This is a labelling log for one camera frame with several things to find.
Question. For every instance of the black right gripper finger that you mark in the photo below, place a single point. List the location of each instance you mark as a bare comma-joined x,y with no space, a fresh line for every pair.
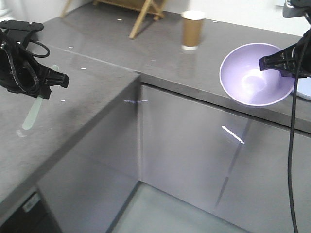
292,74
283,60

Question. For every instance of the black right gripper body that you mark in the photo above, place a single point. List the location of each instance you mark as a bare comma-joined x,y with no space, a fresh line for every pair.
302,49

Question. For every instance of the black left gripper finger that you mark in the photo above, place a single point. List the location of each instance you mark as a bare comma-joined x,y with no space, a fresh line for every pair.
44,91
49,77

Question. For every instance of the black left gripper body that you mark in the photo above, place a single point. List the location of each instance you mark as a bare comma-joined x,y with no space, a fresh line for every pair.
17,67

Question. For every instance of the mint green plastic spoon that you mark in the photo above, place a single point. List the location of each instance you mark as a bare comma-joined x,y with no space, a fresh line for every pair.
32,114

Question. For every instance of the purple plastic bowl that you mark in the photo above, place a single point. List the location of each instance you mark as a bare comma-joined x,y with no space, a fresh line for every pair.
242,79

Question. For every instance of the light blue plastic plate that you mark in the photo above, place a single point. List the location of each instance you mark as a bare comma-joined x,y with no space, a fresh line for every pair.
304,88

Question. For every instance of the brown paper cup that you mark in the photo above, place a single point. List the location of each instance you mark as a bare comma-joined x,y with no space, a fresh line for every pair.
192,28

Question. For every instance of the grey cabinet door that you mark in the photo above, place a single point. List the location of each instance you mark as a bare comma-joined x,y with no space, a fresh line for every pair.
230,165

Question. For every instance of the wooden folding rack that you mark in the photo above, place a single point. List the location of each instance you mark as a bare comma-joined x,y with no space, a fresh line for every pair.
144,7

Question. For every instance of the black drawer sterilizer cabinet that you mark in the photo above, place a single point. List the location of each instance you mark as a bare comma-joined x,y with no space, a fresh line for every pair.
25,211

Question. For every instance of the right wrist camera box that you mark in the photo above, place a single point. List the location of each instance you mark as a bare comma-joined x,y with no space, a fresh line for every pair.
296,8

